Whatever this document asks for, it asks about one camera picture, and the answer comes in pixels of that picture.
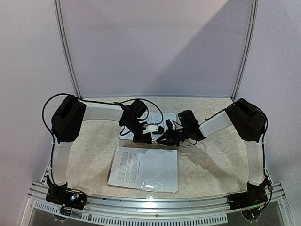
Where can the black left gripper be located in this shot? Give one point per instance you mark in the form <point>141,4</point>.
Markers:
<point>147,138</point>

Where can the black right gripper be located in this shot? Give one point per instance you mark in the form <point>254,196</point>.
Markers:
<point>171,135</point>

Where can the white paper stack remainder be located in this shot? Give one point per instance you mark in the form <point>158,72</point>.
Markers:
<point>151,118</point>

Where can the brown plastic folder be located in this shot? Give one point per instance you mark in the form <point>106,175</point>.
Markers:
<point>131,144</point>

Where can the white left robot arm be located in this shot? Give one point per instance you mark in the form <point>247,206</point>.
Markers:
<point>67,121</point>

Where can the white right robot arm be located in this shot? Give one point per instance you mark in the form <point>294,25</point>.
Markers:
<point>250,123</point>

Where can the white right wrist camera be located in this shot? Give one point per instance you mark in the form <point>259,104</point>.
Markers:
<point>169,125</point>

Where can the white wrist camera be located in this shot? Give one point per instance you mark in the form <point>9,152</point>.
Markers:
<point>169,125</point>
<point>153,128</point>

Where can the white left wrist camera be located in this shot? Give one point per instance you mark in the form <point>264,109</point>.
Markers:
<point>153,128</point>

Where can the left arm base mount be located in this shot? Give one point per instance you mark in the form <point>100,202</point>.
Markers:
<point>67,198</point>

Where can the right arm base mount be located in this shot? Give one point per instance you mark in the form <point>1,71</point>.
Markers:
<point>255,195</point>

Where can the left aluminium frame post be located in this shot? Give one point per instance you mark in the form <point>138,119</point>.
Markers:
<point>65,47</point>

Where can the aluminium frame post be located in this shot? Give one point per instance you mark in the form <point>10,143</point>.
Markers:
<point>65,47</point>
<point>246,50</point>

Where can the right aluminium frame post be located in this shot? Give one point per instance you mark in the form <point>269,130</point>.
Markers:
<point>246,50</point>

